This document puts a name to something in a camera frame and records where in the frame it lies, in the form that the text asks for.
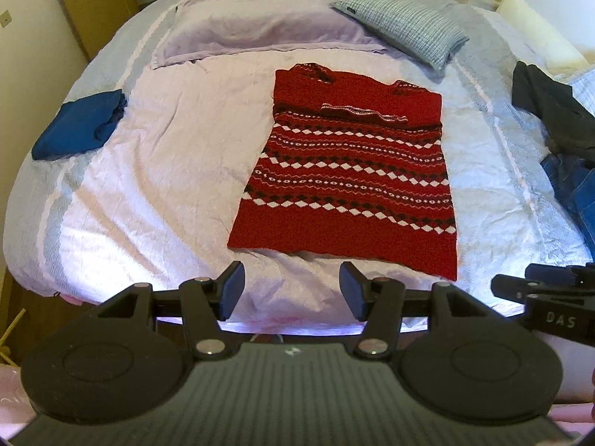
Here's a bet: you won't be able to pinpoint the lilac pillow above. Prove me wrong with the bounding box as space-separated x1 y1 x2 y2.
151 0 389 70

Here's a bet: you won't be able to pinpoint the red patterned knit sweater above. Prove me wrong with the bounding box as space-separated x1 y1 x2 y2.
227 62 461 282

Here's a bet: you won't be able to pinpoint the cream pillow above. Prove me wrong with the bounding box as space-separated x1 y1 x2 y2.
495 0 590 72

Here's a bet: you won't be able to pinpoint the bed with white bedspread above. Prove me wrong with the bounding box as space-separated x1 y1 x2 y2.
2 0 595 330

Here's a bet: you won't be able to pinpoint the blue jeans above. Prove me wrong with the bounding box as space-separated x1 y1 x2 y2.
539 153 595 261

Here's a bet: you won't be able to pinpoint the dark blue folded garment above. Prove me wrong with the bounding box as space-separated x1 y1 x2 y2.
32 89 128 162

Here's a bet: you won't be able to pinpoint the grey checked pillow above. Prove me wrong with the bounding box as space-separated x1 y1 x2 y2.
330 0 470 71

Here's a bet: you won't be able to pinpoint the striped white pillow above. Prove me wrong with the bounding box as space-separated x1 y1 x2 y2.
565 67 595 117

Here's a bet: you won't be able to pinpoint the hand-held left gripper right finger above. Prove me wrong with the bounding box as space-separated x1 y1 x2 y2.
339 261 486 361

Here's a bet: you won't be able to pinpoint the dark grey garment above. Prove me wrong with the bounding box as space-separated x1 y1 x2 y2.
511 60 595 163

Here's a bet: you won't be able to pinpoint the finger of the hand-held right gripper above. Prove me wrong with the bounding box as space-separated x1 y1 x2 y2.
525 263 595 288
492 273 595 310

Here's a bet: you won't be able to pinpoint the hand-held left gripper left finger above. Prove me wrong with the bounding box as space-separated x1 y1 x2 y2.
97 261 245 361

